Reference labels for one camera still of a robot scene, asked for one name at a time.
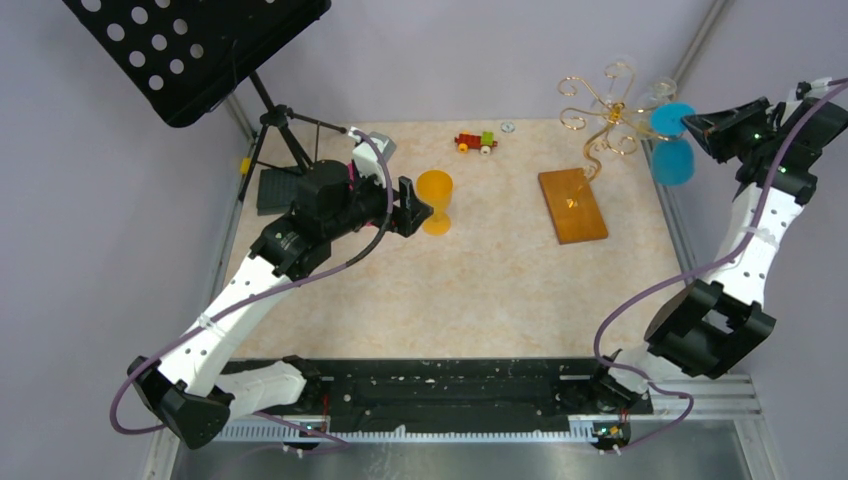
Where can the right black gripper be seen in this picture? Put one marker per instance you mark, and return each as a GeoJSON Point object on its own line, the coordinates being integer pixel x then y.
{"type": "Point", "coordinates": [723, 121]}

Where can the blue wine glass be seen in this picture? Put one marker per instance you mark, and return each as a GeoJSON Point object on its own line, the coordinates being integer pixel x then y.
{"type": "Point", "coordinates": [672, 158]}

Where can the gold wine glass rack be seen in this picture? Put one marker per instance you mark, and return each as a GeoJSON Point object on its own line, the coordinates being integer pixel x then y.
{"type": "Point", "coordinates": [611, 127]}

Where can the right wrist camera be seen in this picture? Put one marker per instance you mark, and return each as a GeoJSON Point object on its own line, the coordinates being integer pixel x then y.
{"type": "Point", "coordinates": [811, 89]}

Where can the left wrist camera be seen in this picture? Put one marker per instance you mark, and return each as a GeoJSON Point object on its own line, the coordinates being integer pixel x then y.
{"type": "Point", "coordinates": [364, 154]}

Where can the black foot pedal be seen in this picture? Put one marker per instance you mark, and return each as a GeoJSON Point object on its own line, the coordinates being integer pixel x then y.
{"type": "Point", "coordinates": [277, 190]}

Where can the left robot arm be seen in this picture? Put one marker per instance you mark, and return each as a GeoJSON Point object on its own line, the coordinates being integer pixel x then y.
{"type": "Point", "coordinates": [187, 388]}

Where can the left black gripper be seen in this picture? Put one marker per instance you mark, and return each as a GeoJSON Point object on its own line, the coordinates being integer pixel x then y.
{"type": "Point", "coordinates": [396, 220]}

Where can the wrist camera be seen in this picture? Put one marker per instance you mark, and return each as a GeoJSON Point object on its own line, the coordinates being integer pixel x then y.
{"type": "Point", "coordinates": [364, 154]}
{"type": "Point", "coordinates": [811, 89]}

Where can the yellow wine glass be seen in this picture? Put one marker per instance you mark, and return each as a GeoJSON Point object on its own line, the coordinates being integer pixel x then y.
{"type": "Point", "coordinates": [435, 188]}

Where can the black perforated music stand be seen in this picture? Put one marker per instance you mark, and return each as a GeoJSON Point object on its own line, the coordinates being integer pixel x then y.
{"type": "Point", "coordinates": [187, 57]}

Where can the aluminium frame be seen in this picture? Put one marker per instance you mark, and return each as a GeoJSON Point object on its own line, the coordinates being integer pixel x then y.
{"type": "Point", "coordinates": [678, 404]}

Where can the colourful toy train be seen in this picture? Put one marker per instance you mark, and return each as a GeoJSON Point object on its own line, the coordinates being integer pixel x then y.
{"type": "Point", "coordinates": [484, 143]}

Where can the clear wine glass right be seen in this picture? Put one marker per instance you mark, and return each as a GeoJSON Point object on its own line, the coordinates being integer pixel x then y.
{"type": "Point", "coordinates": [661, 92]}

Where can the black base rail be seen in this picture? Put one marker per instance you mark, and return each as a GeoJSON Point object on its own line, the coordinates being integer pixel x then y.
{"type": "Point", "coordinates": [462, 396]}

